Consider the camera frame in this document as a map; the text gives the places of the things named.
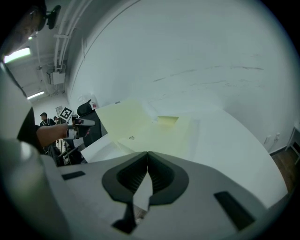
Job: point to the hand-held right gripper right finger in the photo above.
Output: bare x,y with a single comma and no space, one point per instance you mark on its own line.
201,182

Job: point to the white ceiling conduit bundle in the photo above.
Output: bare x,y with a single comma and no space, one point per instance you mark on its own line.
62,51

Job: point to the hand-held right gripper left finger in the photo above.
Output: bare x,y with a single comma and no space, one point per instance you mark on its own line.
89,182

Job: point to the black head camera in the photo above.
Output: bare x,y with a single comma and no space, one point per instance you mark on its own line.
52,16

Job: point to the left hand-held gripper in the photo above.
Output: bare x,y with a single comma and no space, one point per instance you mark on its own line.
66,113

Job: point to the large black office chair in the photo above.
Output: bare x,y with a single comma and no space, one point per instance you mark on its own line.
90,133

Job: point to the pale yellow sheet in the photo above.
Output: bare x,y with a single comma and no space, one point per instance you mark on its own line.
122,119

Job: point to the person's face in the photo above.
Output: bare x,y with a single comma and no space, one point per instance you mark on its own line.
25,25

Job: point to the person's black printed shirt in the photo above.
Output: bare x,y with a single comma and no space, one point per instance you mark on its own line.
27,126

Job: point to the person's left forearm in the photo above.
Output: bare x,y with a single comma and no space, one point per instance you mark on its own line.
51,133

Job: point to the ceiling strip light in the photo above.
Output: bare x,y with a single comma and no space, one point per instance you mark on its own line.
17,55
35,95

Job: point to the white junction box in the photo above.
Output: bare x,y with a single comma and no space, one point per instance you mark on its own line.
57,77

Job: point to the small white table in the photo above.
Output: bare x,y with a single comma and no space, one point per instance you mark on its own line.
294,143

